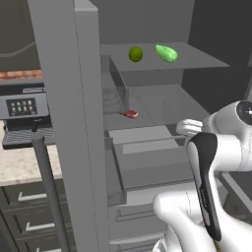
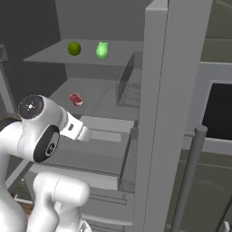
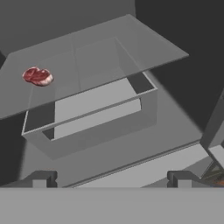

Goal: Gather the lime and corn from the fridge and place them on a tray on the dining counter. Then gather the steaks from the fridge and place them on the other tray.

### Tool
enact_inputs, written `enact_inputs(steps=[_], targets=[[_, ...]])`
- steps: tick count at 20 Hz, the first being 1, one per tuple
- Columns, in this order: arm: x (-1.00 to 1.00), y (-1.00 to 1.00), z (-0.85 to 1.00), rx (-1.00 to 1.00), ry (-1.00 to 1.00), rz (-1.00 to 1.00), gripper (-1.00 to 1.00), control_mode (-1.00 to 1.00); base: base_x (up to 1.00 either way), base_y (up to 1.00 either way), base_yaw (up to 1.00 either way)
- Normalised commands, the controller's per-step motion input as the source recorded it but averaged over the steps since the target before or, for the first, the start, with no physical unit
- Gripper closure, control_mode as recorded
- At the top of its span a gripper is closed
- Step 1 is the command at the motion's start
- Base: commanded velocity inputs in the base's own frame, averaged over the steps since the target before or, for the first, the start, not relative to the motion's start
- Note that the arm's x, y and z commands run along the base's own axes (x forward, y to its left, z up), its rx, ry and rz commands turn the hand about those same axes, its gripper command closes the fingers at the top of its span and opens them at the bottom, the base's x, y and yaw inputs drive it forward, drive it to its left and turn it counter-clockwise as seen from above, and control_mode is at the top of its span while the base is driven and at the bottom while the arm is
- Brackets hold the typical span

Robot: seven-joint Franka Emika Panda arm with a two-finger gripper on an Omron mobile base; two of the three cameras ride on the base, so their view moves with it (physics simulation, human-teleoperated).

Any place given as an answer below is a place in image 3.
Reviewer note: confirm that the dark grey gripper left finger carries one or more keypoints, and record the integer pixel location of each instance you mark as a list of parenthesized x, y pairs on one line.
[(43, 176)]

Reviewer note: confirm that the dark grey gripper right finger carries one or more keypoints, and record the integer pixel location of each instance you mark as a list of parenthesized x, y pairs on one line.
[(180, 176)]

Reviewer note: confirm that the clear fridge drawer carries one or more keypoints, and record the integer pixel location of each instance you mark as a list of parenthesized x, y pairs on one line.
[(96, 116)]

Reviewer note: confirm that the glass fridge shelf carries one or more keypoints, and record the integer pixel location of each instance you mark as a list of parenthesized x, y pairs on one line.
[(87, 58)]

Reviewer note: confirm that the red raw steak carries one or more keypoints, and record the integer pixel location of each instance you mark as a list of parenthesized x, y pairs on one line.
[(38, 76)]

